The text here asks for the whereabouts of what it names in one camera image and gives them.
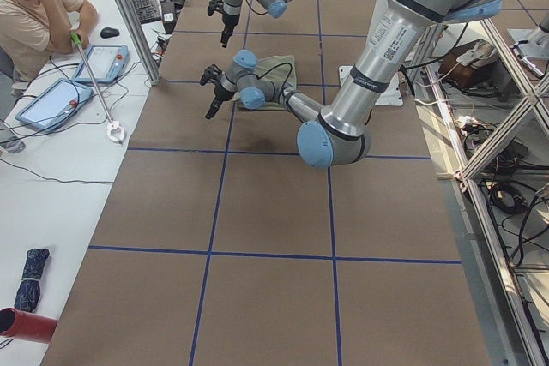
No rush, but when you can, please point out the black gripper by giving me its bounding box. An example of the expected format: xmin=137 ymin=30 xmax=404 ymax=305
xmin=220 ymin=13 xmax=239 ymax=48
xmin=205 ymin=76 xmax=237 ymax=119

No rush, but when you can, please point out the olive green long-sleeve shirt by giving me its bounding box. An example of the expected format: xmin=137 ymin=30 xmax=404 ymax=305
xmin=231 ymin=55 xmax=297 ymax=111

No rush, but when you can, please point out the black power adapter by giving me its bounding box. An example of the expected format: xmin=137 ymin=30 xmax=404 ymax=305
xmin=160 ymin=0 xmax=177 ymax=34

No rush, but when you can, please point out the black keyboard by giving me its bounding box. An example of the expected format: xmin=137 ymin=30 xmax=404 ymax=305
xmin=130 ymin=0 xmax=161 ymax=24

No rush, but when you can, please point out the far blue teach pendant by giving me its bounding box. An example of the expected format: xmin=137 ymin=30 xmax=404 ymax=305
xmin=84 ymin=45 xmax=129 ymax=85

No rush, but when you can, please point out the blue teach pendant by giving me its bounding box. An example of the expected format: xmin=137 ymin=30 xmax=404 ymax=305
xmin=84 ymin=45 xmax=129 ymax=85
xmin=15 ymin=79 xmax=93 ymax=132

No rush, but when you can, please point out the black computer mouse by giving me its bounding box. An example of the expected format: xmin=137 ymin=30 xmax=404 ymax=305
xmin=100 ymin=27 xmax=120 ymax=39

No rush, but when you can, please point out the near blue teach pendant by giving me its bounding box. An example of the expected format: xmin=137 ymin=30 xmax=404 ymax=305
xmin=15 ymin=79 xmax=93 ymax=132

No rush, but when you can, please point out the man in beige shirt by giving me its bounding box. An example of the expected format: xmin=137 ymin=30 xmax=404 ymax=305
xmin=1 ymin=0 xmax=98 ymax=82

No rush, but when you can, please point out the brown box with label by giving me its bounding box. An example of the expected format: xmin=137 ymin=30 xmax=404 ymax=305
xmin=438 ymin=39 xmax=499 ymax=88

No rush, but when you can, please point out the folded dark plaid umbrella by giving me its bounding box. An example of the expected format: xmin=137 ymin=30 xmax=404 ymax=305
xmin=14 ymin=248 xmax=50 ymax=312

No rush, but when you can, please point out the red cylinder tube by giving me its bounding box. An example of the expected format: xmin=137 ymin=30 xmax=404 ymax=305
xmin=1 ymin=308 xmax=57 ymax=344

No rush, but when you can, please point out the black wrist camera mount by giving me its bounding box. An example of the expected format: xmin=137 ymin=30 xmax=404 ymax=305
xmin=199 ymin=64 xmax=223 ymax=86
xmin=207 ymin=0 xmax=224 ymax=16

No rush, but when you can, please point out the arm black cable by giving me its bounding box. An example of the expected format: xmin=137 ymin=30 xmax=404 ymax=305
xmin=256 ymin=61 xmax=298 ymax=97

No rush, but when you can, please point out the green handled reacher grabber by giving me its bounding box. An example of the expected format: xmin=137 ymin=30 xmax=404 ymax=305
xmin=70 ymin=32 xmax=125 ymax=145

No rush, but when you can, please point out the grey aluminium frame post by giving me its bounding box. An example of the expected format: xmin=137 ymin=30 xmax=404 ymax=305
xmin=114 ymin=0 xmax=160 ymax=86

